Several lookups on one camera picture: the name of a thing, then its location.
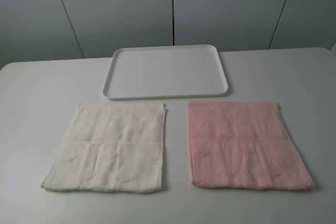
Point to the white rectangular plastic tray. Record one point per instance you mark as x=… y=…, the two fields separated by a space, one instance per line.
x=165 y=72

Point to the pink towel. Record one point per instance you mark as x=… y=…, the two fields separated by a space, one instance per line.
x=243 y=145

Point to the cream white towel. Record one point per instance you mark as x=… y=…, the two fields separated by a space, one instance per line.
x=111 y=147

